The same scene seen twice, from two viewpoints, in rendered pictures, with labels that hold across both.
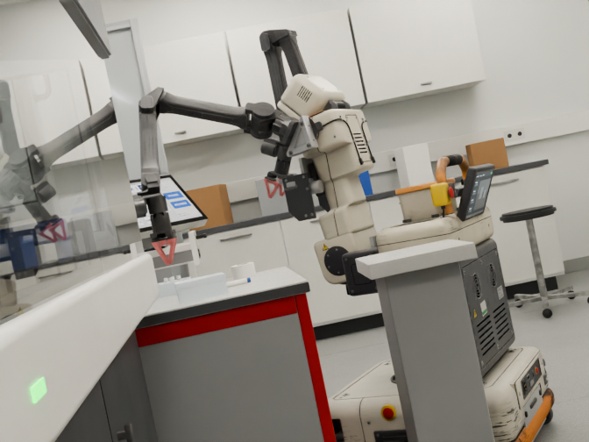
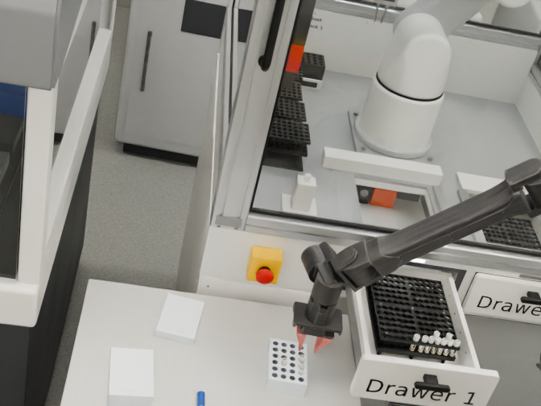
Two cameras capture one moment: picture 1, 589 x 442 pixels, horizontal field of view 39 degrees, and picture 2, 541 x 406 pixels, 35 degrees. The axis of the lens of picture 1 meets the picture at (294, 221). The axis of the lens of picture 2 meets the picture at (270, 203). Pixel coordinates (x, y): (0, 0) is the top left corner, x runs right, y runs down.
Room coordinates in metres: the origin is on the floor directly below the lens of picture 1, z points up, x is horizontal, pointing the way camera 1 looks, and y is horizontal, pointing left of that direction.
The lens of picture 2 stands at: (2.25, -0.95, 2.11)
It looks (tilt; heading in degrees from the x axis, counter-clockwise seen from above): 34 degrees down; 86
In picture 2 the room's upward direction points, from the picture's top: 14 degrees clockwise
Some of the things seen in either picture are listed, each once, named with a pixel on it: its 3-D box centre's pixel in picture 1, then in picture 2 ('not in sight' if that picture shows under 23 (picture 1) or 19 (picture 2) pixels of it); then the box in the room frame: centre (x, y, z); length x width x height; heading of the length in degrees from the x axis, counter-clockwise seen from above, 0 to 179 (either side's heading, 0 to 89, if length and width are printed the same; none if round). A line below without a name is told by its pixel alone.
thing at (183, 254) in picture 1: (131, 263); (406, 316); (2.72, 0.54, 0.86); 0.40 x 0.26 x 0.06; 95
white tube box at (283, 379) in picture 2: (169, 288); (286, 366); (2.47, 0.40, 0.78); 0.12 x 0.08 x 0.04; 92
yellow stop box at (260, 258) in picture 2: not in sight; (264, 266); (2.38, 0.61, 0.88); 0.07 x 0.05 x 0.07; 5
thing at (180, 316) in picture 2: not in sight; (180, 317); (2.22, 0.49, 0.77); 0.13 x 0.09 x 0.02; 87
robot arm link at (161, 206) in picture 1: (155, 205); (327, 284); (2.50, 0.40, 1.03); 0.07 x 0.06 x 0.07; 109
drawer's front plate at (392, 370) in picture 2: (195, 247); (423, 383); (2.74, 0.33, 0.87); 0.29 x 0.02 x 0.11; 5
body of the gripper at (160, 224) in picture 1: (161, 224); (320, 309); (2.50, 0.39, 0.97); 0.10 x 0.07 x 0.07; 2
